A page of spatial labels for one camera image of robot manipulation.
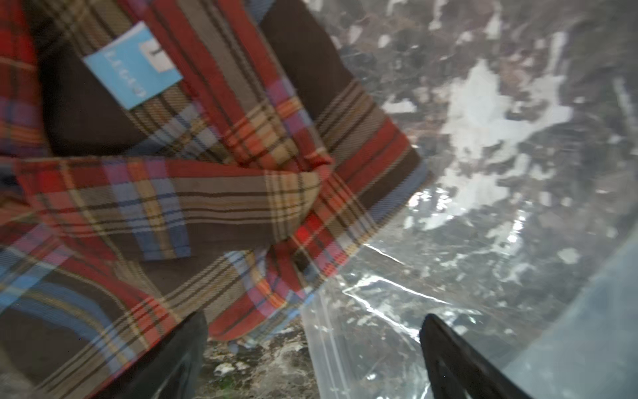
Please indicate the clear plastic vacuum bag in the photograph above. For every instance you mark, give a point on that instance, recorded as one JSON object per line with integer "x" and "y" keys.
{"x": 525, "y": 241}

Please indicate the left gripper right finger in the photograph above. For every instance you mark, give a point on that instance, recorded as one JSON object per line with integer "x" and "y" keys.
{"x": 457, "y": 370}

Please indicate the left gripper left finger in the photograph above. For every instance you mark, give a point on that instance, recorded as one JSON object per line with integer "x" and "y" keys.
{"x": 170, "y": 369}

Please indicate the red plaid shirt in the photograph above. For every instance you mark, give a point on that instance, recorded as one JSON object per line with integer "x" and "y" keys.
{"x": 163, "y": 158}

